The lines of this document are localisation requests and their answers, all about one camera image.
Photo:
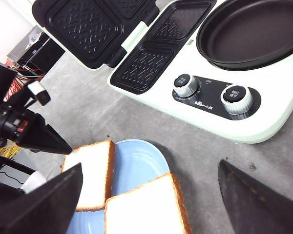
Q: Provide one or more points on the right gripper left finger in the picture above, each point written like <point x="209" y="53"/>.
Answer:
<point x="47" y="209"/>

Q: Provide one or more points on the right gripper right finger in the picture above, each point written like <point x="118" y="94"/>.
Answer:
<point x="252" y="207"/>

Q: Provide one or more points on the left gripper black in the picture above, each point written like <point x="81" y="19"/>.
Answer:
<point x="23" y="126"/>

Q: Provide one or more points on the white bread slice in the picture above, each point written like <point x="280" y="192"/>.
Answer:
<point x="156" y="207"/>
<point x="97" y="163"/>

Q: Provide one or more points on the breakfast maker hinged lid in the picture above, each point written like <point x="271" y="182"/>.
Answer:
<point x="94" y="30"/>

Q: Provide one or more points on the mint green breakfast maker base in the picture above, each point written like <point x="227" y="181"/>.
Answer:
<point x="168" y="49"/>

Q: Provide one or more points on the metal equipment box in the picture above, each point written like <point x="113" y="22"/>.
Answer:
<point x="35" y="54"/>

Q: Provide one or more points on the blue round plate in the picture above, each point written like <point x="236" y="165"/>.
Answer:
<point x="136" y="162"/>

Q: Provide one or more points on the right silver control knob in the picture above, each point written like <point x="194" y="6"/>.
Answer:
<point x="236" y="99"/>

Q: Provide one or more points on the silver control knob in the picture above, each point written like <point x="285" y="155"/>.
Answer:
<point x="185" y="85"/>
<point x="236" y="99"/>

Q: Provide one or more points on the left silver control knob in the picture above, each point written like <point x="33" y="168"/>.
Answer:
<point x="185" y="85"/>

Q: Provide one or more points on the black round frying pan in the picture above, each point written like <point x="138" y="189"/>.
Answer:
<point x="242" y="35"/>

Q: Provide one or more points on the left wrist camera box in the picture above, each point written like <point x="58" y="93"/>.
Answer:
<point x="39" y="92"/>

